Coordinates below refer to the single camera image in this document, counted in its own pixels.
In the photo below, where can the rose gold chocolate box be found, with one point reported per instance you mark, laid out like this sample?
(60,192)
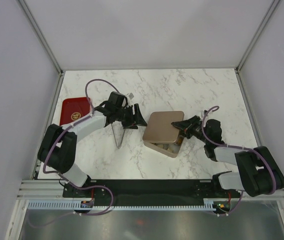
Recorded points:
(173,145)

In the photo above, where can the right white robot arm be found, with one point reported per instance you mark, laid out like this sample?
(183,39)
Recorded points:
(258,173)

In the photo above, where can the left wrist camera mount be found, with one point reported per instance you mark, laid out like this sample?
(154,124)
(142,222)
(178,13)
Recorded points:
(130,96)

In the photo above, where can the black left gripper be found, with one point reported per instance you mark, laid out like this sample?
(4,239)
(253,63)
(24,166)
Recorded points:
(134,120)

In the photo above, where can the red rectangular tray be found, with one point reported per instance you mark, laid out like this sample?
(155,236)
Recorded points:
(73,109)

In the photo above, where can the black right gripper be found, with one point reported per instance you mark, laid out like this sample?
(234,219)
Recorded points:
(186,126)

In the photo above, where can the left aluminium frame post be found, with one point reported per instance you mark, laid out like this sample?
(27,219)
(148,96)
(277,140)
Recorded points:
(39,34)

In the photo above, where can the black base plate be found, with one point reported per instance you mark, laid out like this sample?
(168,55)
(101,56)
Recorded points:
(160,192)

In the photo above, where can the right aluminium frame post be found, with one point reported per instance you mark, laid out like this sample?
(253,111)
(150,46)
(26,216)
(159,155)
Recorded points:
(258,33)

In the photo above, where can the aluminium frame post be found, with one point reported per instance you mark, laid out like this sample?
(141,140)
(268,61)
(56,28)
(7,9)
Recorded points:
(39,34)
(258,33)

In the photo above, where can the rose gold box lid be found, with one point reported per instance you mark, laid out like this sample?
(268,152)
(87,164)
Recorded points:
(159,128)

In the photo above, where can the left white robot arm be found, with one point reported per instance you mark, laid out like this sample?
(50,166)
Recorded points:
(58,147)

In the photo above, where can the metal tongs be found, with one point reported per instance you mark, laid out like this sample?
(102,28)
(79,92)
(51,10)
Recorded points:
(118,134)

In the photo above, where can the white slotted cable duct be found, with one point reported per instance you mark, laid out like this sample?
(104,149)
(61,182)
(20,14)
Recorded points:
(78,205)

